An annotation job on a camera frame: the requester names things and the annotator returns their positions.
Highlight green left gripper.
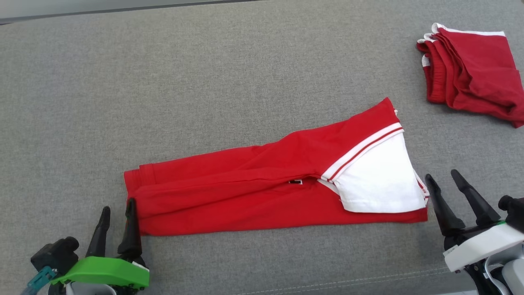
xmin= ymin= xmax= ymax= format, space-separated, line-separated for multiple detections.
xmin=50 ymin=198 xmax=150 ymax=292

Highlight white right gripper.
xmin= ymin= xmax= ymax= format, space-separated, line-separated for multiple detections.
xmin=425 ymin=169 xmax=524 ymax=274

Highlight left cable with teal plug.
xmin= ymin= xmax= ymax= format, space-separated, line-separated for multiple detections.
xmin=20 ymin=266 xmax=59 ymax=295

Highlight red jersey with white sleeves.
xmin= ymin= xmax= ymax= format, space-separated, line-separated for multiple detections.
xmin=124 ymin=97 xmax=430 ymax=237

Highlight red shorts with white stripe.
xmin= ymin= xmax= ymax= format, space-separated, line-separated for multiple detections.
xmin=416 ymin=23 xmax=524 ymax=129

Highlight grey fabric sofa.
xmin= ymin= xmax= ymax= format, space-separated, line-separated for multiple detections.
xmin=0 ymin=0 xmax=524 ymax=295

